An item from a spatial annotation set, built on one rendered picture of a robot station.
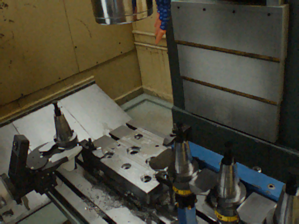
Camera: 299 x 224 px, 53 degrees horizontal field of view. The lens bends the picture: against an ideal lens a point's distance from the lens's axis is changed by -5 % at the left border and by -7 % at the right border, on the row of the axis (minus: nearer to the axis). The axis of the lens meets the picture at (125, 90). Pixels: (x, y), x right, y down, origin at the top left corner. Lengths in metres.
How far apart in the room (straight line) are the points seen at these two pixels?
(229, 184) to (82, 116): 1.40
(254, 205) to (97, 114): 1.42
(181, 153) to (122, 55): 1.62
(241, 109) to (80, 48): 1.09
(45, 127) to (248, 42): 1.19
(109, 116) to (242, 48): 0.99
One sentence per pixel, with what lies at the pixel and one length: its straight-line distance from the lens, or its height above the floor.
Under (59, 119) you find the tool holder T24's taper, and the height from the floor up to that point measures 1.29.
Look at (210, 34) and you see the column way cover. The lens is 1.22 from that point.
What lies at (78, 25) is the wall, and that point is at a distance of 1.94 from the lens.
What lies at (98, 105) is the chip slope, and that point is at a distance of 1.93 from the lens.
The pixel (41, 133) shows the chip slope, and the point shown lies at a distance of 1.80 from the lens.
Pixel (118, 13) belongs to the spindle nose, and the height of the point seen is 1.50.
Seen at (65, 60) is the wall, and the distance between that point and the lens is 1.93.
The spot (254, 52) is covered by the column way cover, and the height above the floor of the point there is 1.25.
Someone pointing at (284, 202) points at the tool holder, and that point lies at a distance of 0.52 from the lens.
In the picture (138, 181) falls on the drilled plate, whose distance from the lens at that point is 0.99.
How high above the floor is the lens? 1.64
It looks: 25 degrees down
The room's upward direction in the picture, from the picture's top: 10 degrees counter-clockwise
